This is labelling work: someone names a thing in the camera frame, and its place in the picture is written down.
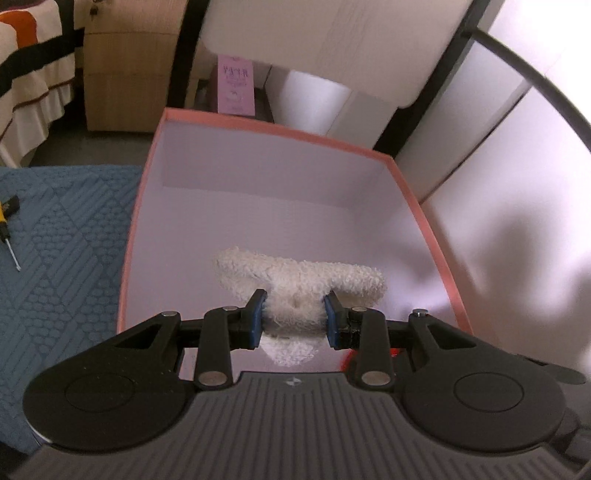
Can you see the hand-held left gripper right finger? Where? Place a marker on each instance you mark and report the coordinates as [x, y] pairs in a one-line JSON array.
[[330, 321]]

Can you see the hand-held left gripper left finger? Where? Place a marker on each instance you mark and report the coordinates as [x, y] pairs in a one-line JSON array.
[[255, 318]]

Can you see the white fluffy plush sock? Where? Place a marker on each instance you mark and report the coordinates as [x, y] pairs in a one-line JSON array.
[[295, 288]]

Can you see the pink cardboard box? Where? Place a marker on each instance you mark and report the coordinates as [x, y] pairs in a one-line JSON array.
[[286, 207]]

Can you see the blue textured mat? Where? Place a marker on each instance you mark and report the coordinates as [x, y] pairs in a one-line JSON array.
[[64, 258]]

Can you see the pink paper bag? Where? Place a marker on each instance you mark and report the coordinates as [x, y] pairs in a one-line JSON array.
[[235, 87]]

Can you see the yellow and black screwdriver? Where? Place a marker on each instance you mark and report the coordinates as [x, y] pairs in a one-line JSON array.
[[5, 217]]

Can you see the wooden drawer cabinet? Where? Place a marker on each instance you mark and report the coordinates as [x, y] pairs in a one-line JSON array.
[[129, 69]]

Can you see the white cardboard board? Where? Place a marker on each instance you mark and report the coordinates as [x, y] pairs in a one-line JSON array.
[[332, 41]]

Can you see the striped ruffled bedspread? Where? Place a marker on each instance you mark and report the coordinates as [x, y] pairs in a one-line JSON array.
[[32, 69]]

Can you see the cabinet key lock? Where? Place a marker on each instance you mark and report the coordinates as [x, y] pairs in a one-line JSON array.
[[94, 7]]

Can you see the black curved frame tube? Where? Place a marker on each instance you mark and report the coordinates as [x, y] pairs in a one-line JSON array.
[[531, 69]]

